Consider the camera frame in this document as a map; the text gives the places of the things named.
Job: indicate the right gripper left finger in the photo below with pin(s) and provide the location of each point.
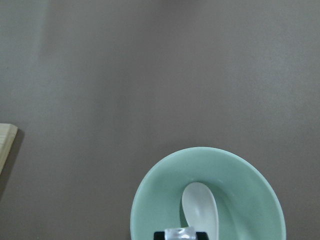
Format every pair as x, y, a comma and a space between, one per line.
159, 235

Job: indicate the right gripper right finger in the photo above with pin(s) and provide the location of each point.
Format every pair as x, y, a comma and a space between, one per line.
202, 236

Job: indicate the clear ice cube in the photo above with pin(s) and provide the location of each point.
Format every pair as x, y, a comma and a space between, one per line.
181, 233

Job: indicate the green bowl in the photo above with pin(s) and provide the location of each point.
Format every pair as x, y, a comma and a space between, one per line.
248, 208

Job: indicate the bamboo cutting board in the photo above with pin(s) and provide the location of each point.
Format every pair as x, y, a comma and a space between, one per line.
8, 134

